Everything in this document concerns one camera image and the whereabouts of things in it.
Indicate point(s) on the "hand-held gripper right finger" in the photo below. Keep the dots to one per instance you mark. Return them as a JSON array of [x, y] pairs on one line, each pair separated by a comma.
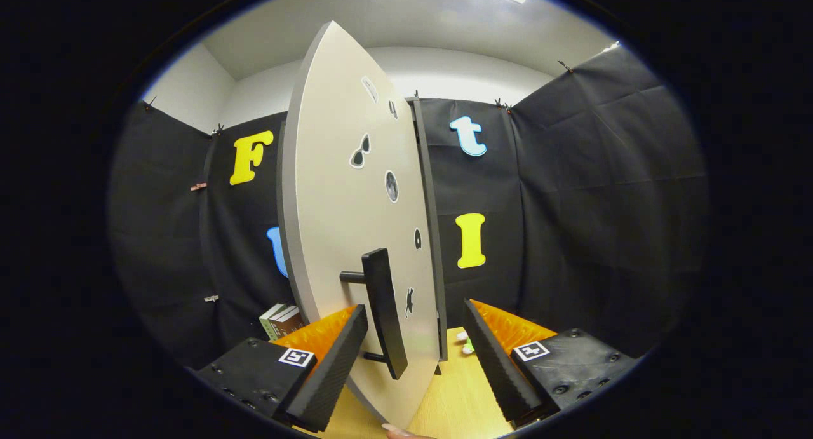
[[495, 369]]

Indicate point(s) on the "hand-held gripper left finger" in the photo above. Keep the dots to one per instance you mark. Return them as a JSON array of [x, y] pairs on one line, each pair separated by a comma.
[[330, 375]]

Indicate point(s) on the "green plush toy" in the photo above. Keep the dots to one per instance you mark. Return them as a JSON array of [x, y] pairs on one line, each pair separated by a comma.
[[469, 345]]

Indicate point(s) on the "green and white book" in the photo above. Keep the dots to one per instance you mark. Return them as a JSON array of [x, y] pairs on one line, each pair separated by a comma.
[[277, 316]]

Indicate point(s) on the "grey cabinet body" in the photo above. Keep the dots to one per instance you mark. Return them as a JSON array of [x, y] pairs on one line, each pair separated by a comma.
[[432, 236]]

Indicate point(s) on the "black backdrop cloth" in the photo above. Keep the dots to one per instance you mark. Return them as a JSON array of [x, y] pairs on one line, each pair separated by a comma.
[[571, 204]]

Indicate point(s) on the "small ceiling light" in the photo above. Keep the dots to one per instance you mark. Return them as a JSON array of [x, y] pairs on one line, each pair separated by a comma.
[[613, 45]]

